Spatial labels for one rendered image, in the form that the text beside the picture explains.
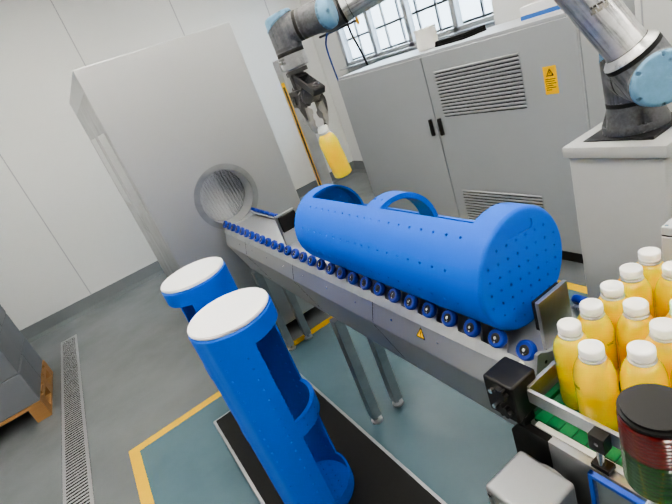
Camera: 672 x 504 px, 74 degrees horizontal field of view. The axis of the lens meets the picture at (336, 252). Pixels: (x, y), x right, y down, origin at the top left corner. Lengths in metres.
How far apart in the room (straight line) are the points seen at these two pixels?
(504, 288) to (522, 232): 0.13
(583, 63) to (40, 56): 4.98
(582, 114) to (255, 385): 2.10
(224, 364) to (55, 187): 4.52
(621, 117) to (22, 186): 5.32
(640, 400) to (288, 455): 1.29
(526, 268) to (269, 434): 0.98
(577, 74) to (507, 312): 1.80
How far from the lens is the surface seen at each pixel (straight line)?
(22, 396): 4.08
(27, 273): 5.88
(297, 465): 1.70
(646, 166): 1.68
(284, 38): 1.53
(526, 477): 0.97
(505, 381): 0.93
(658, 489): 0.57
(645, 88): 1.52
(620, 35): 1.51
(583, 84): 2.68
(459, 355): 1.20
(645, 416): 0.52
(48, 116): 5.75
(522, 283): 1.07
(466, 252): 0.98
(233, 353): 1.40
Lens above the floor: 1.64
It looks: 23 degrees down
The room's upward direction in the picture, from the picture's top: 21 degrees counter-clockwise
